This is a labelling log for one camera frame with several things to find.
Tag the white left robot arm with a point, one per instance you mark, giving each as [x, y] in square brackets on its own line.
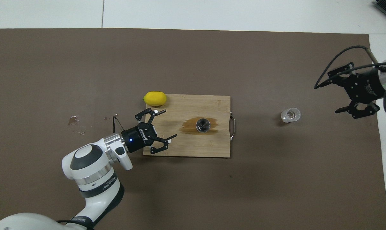
[87, 179]

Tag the clear glass cup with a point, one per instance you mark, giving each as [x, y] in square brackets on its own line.
[290, 115]

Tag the brown table mat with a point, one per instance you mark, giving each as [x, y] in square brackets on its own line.
[192, 198]

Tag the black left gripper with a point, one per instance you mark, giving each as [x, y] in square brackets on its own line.
[138, 137]

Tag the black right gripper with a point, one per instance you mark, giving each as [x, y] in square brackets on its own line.
[365, 88]

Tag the wooden cutting board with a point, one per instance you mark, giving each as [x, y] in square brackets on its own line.
[186, 147]

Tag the yellow lemon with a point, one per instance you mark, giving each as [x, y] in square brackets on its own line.
[155, 98]

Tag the steel double jigger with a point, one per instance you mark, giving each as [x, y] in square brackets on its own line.
[202, 125]

